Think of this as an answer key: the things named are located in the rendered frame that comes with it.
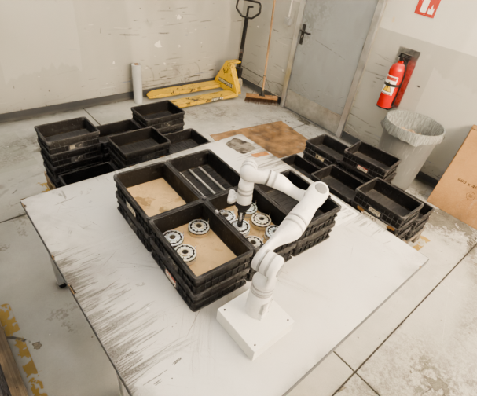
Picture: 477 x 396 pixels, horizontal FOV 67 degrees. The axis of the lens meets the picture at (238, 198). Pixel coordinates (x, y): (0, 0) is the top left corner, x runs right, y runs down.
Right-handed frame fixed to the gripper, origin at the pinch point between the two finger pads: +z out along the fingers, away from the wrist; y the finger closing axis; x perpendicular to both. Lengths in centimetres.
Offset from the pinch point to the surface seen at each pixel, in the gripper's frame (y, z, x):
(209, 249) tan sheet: -16.9, 4.2, 11.8
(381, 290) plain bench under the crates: -12, 17, -73
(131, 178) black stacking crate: 19, -1, 61
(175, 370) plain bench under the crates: -67, 17, 14
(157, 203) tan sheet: 8.5, 4.0, 43.8
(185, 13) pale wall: 366, -13, 116
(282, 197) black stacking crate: 32.3, 4.4, -21.1
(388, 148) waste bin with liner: 194, 43, -130
